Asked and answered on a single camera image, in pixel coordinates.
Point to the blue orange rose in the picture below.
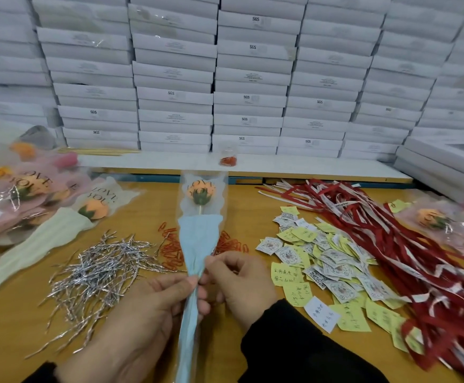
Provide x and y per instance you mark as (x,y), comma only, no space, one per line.
(198,235)

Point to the pile of yellow white tags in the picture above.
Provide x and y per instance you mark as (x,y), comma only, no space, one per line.
(328,275)

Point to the long white board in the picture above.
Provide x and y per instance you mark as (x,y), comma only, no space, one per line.
(312,167)

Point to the person's left forearm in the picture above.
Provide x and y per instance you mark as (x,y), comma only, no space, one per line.
(40,375)

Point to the small bag of red clips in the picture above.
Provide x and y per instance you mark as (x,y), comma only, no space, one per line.
(229,161)

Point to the person's right hand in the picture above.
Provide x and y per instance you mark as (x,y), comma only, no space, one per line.
(244,287)

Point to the person's left hand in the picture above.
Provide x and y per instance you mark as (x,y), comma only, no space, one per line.
(136,331)

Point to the pile of flowers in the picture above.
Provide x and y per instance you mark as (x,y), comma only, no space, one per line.
(16,195)

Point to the person's right forearm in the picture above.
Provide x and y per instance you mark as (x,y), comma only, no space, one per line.
(304,351)

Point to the slanted stack of white boxes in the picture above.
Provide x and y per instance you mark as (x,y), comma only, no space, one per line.
(447,167)

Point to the wall of stacked white boxes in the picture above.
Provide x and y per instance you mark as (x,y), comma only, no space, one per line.
(216,67)

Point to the pile of orange paper clips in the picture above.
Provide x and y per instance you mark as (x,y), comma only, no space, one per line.
(168,247)

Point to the pile of red ribbons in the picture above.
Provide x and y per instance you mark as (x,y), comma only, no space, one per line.
(423,267)

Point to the pile of silver twist ties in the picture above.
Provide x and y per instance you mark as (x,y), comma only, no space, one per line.
(96,275)

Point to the cream orange rose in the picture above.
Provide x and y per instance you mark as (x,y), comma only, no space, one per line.
(40,243)

